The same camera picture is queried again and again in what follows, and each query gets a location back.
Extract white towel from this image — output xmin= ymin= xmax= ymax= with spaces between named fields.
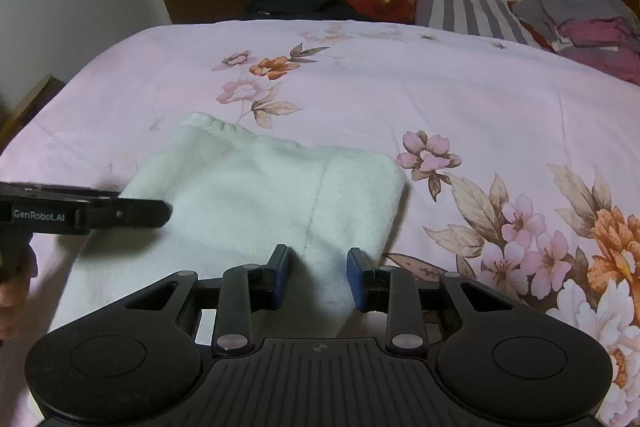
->
xmin=52 ymin=112 xmax=407 ymax=344

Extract person's left hand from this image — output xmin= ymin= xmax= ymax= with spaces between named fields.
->
xmin=0 ymin=245 xmax=40 ymax=344

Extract maroon folded cloth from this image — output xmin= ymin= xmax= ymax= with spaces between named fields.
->
xmin=554 ymin=16 xmax=640 ymax=86

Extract black cloth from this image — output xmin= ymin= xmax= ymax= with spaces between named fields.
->
xmin=244 ymin=0 xmax=373 ymax=24

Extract pink floral blanket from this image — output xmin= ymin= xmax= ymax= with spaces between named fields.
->
xmin=0 ymin=19 xmax=640 ymax=427

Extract striped grey white pillow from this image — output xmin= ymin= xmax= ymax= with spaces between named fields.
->
xmin=417 ymin=0 xmax=553 ymax=54

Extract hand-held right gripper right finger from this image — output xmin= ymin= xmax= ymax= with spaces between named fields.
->
xmin=347 ymin=248 xmax=522 ymax=356

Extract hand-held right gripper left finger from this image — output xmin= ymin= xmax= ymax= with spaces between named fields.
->
xmin=124 ymin=245 xmax=292 ymax=357

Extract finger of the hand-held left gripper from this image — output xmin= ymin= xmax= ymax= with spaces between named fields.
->
xmin=75 ymin=189 xmax=174 ymax=234

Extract pile of folded clothes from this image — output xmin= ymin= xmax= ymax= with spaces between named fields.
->
xmin=509 ymin=0 xmax=637 ymax=52

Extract wooden frame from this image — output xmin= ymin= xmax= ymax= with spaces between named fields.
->
xmin=0 ymin=74 xmax=67 ymax=144

